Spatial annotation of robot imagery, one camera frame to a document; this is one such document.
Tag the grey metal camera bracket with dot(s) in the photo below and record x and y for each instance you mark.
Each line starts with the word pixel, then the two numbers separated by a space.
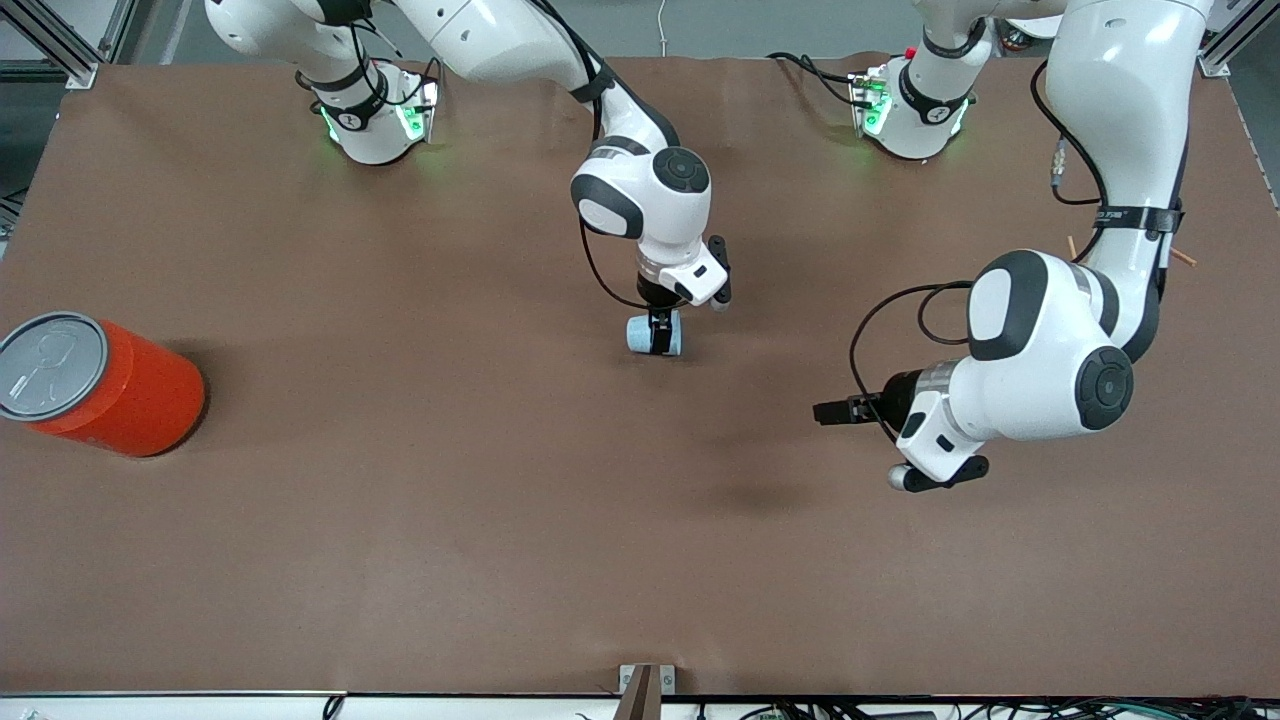
pixel 640 690

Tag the aluminium frame profile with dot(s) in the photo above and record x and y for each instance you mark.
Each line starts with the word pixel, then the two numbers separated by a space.
pixel 70 55
pixel 1225 50

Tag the brown table cover sheet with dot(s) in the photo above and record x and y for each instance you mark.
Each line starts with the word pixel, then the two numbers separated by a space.
pixel 400 500

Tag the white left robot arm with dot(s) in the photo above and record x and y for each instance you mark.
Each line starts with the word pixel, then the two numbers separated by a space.
pixel 1050 340

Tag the light blue paper cup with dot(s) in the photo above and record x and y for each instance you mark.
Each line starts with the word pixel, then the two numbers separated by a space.
pixel 637 335

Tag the orange canister with grey lid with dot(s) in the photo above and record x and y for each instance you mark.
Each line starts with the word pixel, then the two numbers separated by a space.
pixel 120 395

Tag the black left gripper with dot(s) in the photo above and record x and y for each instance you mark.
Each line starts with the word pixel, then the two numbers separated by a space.
pixel 897 397

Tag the wooden cup stand with pegs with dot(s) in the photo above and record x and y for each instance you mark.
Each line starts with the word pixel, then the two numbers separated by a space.
pixel 1183 257

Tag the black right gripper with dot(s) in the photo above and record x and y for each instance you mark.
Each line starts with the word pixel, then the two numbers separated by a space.
pixel 656 295

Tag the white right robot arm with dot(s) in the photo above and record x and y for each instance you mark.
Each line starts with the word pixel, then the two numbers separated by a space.
pixel 650 195

